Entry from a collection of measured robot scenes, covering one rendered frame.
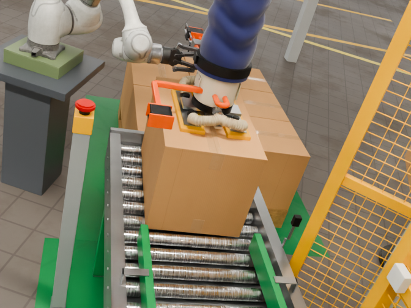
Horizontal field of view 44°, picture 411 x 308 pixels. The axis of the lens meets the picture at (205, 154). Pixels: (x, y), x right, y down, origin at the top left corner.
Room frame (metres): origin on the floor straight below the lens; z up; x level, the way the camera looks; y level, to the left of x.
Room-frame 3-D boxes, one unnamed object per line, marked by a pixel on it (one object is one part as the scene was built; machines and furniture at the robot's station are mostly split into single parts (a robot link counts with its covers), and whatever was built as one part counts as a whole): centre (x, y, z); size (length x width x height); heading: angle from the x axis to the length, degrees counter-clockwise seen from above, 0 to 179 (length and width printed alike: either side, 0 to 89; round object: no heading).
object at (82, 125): (1.54, 0.45, 0.50); 0.07 x 0.07 x 1.00; 18
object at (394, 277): (1.12, -0.62, 1.02); 0.06 x 0.03 x 0.06; 18
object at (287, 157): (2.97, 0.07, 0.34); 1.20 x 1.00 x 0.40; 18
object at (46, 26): (2.35, 0.93, 0.98); 0.18 x 0.16 x 0.22; 147
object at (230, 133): (1.93, -0.06, 0.97); 0.34 x 0.10 x 0.05; 18
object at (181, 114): (1.87, 0.12, 0.97); 0.34 x 0.10 x 0.05; 18
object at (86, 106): (1.54, 0.45, 1.02); 0.07 x 0.07 x 0.04
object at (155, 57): (2.08, 0.34, 1.07); 0.09 x 0.06 x 0.09; 18
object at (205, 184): (1.91, 0.04, 0.75); 0.60 x 0.40 x 0.40; 16
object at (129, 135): (2.24, 0.15, 0.58); 0.70 x 0.03 x 0.06; 108
